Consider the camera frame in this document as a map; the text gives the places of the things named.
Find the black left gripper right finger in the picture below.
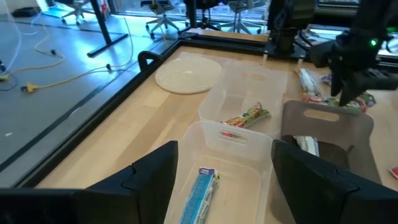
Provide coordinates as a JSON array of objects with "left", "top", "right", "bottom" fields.
[{"left": 271, "top": 139, "right": 398, "bottom": 224}]

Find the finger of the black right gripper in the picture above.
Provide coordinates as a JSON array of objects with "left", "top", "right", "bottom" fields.
[
  {"left": 338, "top": 68, "right": 398, "bottom": 107},
  {"left": 330, "top": 68, "right": 343, "bottom": 97}
]

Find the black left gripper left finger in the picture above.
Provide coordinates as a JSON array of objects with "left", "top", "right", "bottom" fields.
[{"left": 0, "top": 140, "right": 179, "bottom": 224}]

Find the silver white granola bar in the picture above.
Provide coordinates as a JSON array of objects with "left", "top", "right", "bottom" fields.
[
  {"left": 293, "top": 135, "right": 320, "bottom": 157},
  {"left": 294, "top": 67, "right": 322, "bottom": 98}
]

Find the green red granola bar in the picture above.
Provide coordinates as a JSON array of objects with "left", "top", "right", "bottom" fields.
[
  {"left": 303, "top": 95, "right": 363, "bottom": 113},
  {"left": 221, "top": 101, "right": 272, "bottom": 138}
]

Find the light blue granola bar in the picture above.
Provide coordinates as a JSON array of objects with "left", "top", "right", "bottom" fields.
[{"left": 178, "top": 167, "right": 221, "bottom": 224}]

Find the green purple granola bar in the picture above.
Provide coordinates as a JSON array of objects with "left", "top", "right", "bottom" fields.
[{"left": 357, "top": 91, "right": 377, "bottom": 108}]

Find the grey translucent plastic bin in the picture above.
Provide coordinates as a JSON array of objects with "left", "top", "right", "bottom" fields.
[{"left": 280, "top": 100, "right": 382, "bottom": 187}]

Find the clear plastic bin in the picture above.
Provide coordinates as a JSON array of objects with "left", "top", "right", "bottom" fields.
[
  {"left": 164, "top": 120, "right": 274, "bottom": 224},
  {"left": 198, "top": 60, "right": 289, "bottom": 139}
]

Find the white-base office chair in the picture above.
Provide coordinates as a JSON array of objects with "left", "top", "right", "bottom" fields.
[
  {"left": 221, "top": 0, "right": 269, "bottom": 35},
  {"left": 140, "top": 0, "right": 188, "bottom": 39},
  {"left": 61, "top": 0, "right": 96, "bottom": 26}
]

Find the black-base office chair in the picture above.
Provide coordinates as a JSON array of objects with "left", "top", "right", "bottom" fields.
[{"left": 183, "top": 0, "right": 223, "bottom": 32}]

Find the white round mat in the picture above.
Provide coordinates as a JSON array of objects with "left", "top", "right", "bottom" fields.
[{"left": 154, "top": 57, "right": 223, "bottom": 95}]

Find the black stand leg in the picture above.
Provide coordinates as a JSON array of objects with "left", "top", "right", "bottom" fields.
[{"left": 86, "top": 0, "right": 129, "bottom": 58}]

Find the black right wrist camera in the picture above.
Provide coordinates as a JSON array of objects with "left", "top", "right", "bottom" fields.
[{"left": 309, "top": 40, "right": 335, "bottom": 68}]

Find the black table frame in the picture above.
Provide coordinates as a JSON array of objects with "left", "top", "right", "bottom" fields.
[{"left": 0, "top": 30, "right": 272, "bottom": 189}]

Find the yellow floor cable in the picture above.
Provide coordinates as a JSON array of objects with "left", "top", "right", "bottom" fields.
[{"left": 0, "top": 12, "right": 135, "bottom": 94}]

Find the black frame handle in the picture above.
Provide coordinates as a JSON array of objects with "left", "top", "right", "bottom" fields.
[{"left": 137, "top": 50, "right": 163, "bottom": 72}]

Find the white floor cable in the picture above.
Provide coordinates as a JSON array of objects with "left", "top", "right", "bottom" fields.
[{"left": 0, "top": 0, "right": 52, "bottom": 76}]

